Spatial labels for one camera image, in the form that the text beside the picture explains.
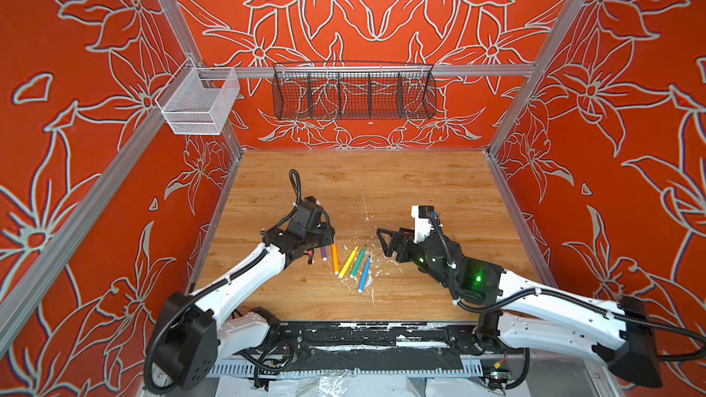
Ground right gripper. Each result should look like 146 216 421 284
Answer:
379 223 454 288

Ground orange highlighter pen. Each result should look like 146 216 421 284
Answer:
331 244 340 275

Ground yellow highlighter pen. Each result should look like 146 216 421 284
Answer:
338 246 359 279

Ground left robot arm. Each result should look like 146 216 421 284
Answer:
143 196 335 394

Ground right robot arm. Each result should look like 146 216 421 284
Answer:
377 228 705 389

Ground green highlighter pen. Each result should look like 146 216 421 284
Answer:
349 244 367 279

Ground blue highlighter pen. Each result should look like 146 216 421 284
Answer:
358 255 371 293

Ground white mesh basket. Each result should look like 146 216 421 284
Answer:
154 57 241 135

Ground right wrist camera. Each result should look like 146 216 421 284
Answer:
411 205 441 244

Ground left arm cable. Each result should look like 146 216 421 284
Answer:
288 169 303 208

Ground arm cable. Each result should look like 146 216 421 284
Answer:
288 169 303 208
429 214 706 362

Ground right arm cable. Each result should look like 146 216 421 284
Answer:
429 214 706 362

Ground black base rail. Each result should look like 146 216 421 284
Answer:
228 321 525 373

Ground black wire basket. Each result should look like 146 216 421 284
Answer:
272 61 439 121

